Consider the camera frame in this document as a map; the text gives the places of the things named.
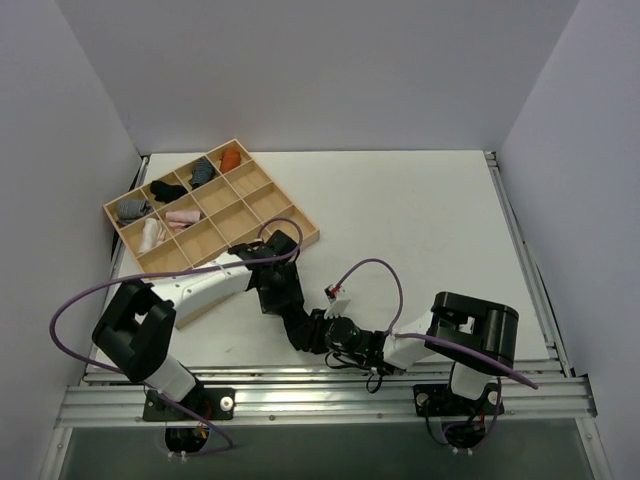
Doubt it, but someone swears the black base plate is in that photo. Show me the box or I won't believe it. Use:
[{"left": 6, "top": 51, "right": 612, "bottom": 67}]
[
  {"left": 413, "top": 382, "right": 505, "bottom": 417},
  {"left": 142, "top": 386, "right": 236, "bottom": 422}
]

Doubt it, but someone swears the black rolled sock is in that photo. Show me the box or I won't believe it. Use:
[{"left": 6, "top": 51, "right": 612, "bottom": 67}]
[{"left": 150, "top": 180, "right": 188, "bottom": 204}]

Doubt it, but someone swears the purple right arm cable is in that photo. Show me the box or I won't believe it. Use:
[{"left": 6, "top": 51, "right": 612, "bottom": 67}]
[{"left": 332, "top": 258, "right": 540, "bottom": 454}]

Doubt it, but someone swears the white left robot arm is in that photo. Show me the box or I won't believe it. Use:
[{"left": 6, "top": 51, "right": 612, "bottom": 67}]
[{"left": 92, "top": 230, "right": 299, "bottom": 419}]

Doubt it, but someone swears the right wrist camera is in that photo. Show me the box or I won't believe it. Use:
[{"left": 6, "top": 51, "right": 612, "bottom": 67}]
[{"left": 323, "top": 285, "right": 359, "bottom": 349}]

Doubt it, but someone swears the grey striped rolled sock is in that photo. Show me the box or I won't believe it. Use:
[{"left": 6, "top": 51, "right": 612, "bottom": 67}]
[{"left": 115, "top": 199, "right": 153, "bottom": 226}]

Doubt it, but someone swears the pink rolled sock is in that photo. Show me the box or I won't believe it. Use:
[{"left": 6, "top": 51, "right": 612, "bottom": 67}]
[{"left": 165, "top": 210, "right": 201, "bottom": 231}]

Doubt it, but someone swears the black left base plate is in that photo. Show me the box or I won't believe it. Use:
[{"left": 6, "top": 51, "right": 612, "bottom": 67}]
[{"left": 142, "top": 386, "right": 236, "bottom": 422}]

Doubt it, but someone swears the white rolled sock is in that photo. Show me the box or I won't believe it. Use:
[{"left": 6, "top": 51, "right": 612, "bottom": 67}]
[{"left": 138, "top": 217, "right": 166, "bottom": 255}]

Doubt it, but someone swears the black underwear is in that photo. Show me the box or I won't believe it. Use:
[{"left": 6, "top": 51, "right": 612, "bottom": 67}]
[{"left": 281, "top": 304, "right": 330, "bottom": 355}]

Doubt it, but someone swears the dark grey rolled sock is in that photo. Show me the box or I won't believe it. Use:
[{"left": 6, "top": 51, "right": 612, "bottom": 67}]
[{"left": 189, "top": 157, "right": 216, "bottom": 189}]

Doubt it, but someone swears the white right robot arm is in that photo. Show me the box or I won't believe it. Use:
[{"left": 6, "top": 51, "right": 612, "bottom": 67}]
[{"left": 323, "top": 287, "right": 520, "bottom": 413}]

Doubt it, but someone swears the orange rolled sock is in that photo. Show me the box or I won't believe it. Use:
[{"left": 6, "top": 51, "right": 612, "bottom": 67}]
[{"left": 219, "top": 146, "right": 242, "bottom": 174}]

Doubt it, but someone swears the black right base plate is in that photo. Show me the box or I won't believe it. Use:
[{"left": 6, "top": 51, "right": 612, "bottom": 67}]
[{"left": 413, "top": 382, "right": 505, "bottom": 417}]

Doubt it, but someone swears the wooden compartment tray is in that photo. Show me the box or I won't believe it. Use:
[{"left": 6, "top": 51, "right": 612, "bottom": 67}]
[{"left": 102, "top": 138, "right": 321, "bottom": 330}]

